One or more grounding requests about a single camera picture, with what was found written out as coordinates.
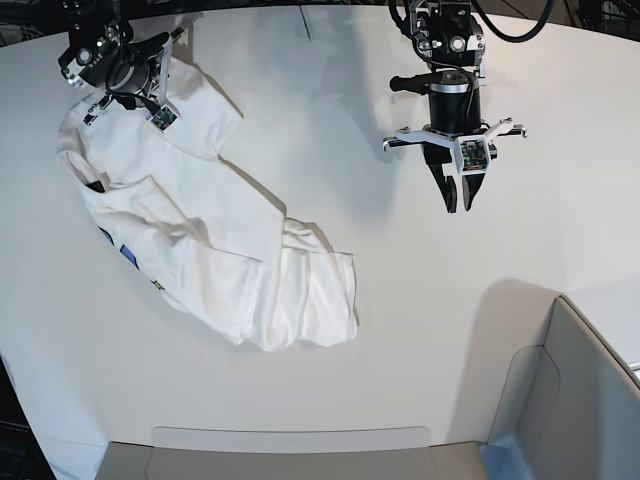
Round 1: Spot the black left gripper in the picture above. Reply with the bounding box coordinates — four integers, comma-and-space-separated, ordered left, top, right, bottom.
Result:
383, 82, 527, 214

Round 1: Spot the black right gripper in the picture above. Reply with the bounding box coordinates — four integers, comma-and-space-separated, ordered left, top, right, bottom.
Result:
82, 29, 183, 125

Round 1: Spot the white printed t-shirt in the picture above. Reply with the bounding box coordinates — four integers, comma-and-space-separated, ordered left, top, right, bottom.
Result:
57, 59, 358, 352

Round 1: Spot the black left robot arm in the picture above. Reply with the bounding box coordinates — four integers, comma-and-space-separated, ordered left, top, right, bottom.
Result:
383, 1, 527, 214

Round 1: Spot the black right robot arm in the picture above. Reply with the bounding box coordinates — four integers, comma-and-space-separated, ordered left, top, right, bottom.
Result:
58, 1, 184, 131

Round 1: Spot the grey cardboard box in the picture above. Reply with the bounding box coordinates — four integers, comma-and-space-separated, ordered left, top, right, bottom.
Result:
97, 297, 639, 479

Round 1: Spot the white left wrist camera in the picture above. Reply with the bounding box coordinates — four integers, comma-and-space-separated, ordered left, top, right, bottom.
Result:
453, 135, 491, 176

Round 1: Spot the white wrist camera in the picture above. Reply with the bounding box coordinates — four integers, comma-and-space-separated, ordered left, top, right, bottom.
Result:
147, 104, 179, 133
453, 135, 491, 176

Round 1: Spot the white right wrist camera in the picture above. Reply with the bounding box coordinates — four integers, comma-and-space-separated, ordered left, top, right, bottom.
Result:
147, 104, 179, 133

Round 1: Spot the black hanging cable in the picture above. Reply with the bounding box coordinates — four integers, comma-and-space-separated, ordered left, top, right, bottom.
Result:
472, 0, 567, 44

